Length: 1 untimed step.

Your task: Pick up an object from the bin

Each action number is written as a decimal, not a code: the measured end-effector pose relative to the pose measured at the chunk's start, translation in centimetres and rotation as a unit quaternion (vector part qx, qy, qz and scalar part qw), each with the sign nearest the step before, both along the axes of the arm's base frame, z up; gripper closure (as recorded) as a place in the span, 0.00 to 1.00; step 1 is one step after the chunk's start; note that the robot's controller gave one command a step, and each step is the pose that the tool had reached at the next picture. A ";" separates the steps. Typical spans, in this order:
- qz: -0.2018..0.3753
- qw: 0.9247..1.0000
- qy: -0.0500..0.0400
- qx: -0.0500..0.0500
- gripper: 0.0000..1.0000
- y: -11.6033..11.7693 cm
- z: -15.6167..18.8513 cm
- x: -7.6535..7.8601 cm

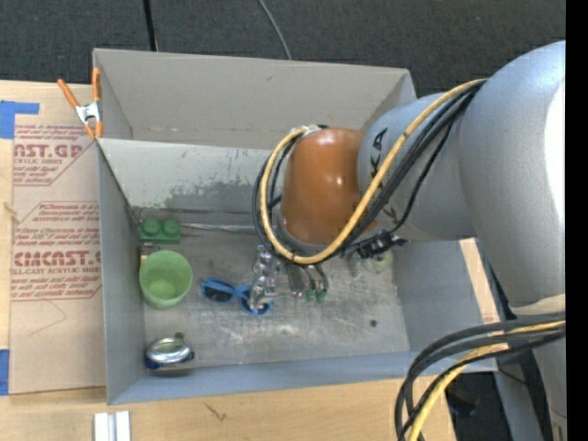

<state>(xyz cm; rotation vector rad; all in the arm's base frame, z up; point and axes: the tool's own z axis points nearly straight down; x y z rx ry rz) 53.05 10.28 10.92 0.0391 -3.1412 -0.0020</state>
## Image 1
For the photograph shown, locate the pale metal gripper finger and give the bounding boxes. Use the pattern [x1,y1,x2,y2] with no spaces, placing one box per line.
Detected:
[254,244,282,278]
[249,273,277,314]

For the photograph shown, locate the blue sunglasses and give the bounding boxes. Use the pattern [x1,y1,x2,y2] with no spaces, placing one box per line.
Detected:
[199,277,276,317]

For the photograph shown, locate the grey metal bin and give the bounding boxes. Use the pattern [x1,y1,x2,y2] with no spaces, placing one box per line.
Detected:
[91,47,500,406]

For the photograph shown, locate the green plastic cup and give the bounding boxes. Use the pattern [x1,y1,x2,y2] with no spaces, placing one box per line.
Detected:
[138,249,195,311]

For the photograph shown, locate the green toy brick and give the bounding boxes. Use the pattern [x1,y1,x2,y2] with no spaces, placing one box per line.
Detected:
[139,218,182,245]

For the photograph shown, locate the brown cardboard board red print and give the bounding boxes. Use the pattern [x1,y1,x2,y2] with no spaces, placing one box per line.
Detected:
[0,79,108,397]

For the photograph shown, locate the black cylinder on white bracket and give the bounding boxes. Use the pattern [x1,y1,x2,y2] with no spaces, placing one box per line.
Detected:
[343,230,409,276]

